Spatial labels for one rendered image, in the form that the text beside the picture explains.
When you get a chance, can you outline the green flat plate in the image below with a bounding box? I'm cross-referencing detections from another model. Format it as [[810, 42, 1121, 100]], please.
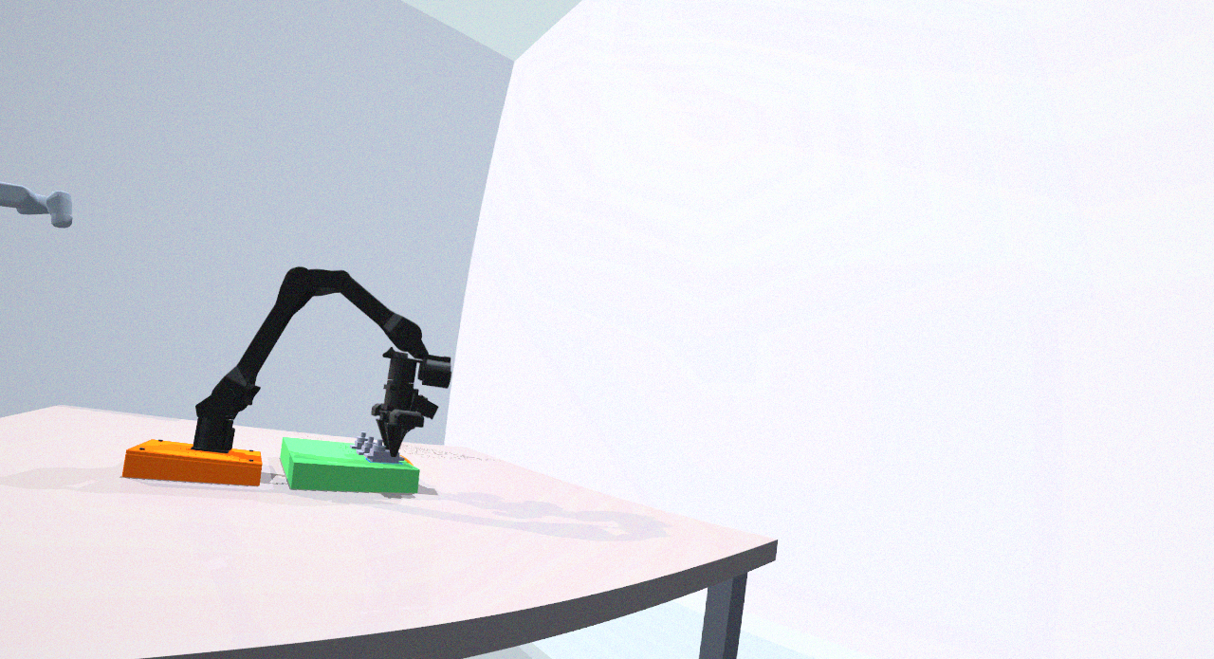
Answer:
[[280, 431, 420, 493]]

